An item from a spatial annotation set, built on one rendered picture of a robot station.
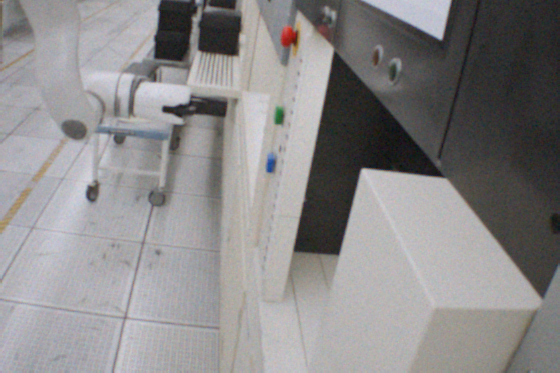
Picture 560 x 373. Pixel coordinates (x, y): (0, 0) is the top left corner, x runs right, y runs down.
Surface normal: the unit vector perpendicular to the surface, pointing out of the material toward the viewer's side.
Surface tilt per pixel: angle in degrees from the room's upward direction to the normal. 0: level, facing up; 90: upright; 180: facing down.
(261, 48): 90
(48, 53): 65
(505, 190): 90
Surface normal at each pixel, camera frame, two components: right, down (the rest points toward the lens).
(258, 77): 0.08, 0.40
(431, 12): -0.98, -0.11
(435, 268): 0.16, -0.91
